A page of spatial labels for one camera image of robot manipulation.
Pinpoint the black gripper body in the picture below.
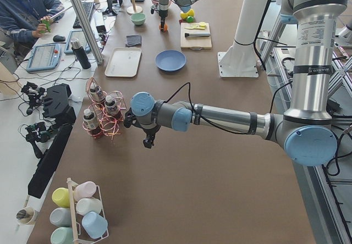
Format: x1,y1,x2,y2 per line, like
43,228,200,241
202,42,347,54
151,4,168,21
141,124,161,148

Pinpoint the blue plate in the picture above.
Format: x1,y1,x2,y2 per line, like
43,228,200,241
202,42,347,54
155,50,186,72

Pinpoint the pink bowl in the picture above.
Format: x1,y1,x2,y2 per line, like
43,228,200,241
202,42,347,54
151,0,171,14

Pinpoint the yellow lemon lower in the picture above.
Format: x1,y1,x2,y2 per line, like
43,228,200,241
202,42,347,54
180,12,188,20

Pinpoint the yellow lemon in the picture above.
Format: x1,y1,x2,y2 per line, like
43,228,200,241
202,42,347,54
187,9,195,16
180,12,188,20

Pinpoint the green bowl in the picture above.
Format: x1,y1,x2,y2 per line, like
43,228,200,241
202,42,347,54
130,13,146,26

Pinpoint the green lime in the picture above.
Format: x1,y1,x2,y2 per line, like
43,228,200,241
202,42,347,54
186,16,194,23

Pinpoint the yellow lemon upper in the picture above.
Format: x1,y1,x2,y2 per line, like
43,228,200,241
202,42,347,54
187,9,195,16

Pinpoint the wooden stand base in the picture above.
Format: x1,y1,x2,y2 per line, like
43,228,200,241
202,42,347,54
126,0,143,15

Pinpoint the lemon half lower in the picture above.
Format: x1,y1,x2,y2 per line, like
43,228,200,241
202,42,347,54
191,23,199,29

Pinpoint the lemon half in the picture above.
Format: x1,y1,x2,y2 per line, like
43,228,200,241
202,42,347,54
191,23,199,29
199,21,207,28

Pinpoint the steel muddler black tip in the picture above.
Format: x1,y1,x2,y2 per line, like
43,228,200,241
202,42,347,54
184,33,211,38

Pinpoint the grey folded cloth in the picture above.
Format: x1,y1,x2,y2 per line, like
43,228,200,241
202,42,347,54
125,35,142,47

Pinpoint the yellow plastic knife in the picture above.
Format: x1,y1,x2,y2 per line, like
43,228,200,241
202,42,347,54
184,25,206,30

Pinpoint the lemon half upper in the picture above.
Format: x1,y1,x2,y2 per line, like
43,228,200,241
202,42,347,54
199,21,207,28

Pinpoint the wooden cutting board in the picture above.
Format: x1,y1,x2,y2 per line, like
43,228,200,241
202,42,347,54
180,21,212,49

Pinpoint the tea bottle lower left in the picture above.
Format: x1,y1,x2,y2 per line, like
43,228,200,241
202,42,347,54
104,95,122,120

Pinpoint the tea bottle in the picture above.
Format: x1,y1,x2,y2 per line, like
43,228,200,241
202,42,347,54
89,85,106,103
83,108,103,138
104,95,122,120

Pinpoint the cream rabbit tray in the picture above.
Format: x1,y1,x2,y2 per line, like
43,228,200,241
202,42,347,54
104,47,141,77

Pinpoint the tea bottle lower right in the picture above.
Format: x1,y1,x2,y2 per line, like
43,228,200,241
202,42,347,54
83,108,103,138

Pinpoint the tea bottle top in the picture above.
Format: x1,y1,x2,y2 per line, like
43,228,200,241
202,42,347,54
89,85,106,103

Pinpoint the black keyboard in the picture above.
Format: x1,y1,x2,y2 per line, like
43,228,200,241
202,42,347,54
72,1,96,30

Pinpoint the black water bottle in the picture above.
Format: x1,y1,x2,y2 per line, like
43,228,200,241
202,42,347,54
70,38,91,69

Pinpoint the teach pendant far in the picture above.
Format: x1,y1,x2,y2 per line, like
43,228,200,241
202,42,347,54
64,30,92,55

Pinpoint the teach pendant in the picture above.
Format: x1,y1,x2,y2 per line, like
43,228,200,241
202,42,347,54
26,43,61,73
64,30,92,55

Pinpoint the cup rack with cups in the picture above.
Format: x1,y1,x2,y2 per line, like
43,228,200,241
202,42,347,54
49,178,109,243

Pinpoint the teach pendant near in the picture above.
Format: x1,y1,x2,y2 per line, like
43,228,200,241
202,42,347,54
26,43,61,73

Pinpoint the seated person blue hoodie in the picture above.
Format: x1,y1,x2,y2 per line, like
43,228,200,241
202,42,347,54
1,0,64,45

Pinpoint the paper cup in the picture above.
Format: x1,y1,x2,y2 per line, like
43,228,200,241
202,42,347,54
16,207,39,225

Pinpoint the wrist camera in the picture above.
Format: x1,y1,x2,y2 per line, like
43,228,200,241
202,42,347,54
123,108,140,128

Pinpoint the copper wire bottle rack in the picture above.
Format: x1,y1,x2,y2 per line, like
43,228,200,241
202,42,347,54
82,77,127,138

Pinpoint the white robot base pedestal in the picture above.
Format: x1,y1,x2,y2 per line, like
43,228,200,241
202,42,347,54
218,0,266,77

